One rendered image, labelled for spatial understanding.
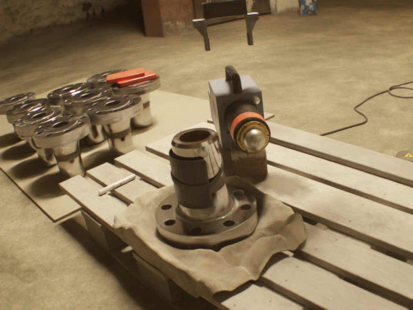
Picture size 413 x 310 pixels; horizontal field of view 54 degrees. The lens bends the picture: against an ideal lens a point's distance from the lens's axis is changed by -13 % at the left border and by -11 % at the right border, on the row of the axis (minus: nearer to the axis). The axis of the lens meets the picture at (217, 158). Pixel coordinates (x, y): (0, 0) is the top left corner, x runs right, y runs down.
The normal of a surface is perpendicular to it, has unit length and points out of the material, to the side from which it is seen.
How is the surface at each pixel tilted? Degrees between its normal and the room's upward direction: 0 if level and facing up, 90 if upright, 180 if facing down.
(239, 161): 90
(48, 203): 0
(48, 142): 90
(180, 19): 89
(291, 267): 0
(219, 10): 90
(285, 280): 0
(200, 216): 78
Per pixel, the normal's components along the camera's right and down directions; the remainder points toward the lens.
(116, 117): 0.32, 0.36
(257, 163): -0.01, 0.42
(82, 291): -0.12, -0.90
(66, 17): 0.66, 0.24
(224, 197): 0.80, -0.07
